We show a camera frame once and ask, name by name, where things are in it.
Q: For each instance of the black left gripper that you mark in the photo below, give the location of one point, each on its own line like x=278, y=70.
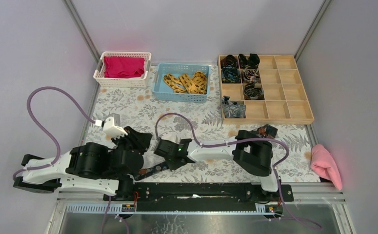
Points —
x=136, y=138

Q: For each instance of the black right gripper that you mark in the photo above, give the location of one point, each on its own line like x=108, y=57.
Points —
x=172, y=166

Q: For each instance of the dark floral pattern tie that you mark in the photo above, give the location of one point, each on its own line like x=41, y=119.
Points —
x=265, y=131

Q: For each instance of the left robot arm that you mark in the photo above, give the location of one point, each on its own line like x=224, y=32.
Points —
x=91, y=167

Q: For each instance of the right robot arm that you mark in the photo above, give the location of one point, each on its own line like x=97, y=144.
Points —
x=250, y=152

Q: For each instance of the floral patterned table mat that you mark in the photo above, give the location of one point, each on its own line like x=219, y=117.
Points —
x=139, y=109

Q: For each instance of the light blue plastic basket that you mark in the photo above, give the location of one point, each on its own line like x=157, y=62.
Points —
x=162, y=91

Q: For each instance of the grey leaf pattern tie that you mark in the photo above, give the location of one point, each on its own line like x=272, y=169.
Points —
x=232, y=109

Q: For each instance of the white plastic basket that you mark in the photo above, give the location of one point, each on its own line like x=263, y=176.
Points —
x=137, y=82

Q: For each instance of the yellow insect pattern tie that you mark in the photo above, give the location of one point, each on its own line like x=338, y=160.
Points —
x=184, y=84

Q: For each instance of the magenta cloth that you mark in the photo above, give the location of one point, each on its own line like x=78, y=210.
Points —
x=123, y=67

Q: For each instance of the blue floral rolled tie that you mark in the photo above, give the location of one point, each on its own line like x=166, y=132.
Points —
x=230, y=75

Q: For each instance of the dark grey rolled tie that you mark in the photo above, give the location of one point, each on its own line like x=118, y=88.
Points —
x=253, y=91

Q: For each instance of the brown paisley rolled tie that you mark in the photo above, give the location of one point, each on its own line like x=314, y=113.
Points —
x=250, y=76

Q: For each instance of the dark red rolled tie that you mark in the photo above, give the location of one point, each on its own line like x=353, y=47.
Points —
x=229, y=61

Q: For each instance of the black floral rolled tie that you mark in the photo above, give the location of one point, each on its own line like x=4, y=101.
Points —
x=250, y=62

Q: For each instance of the wooden compartment organizer tray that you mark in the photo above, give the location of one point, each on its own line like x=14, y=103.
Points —
x=285, y=100

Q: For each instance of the pink cloth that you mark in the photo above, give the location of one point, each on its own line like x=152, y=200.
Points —
x=324, y=165

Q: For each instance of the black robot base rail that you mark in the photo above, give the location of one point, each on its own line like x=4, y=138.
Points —
x=198, y=197

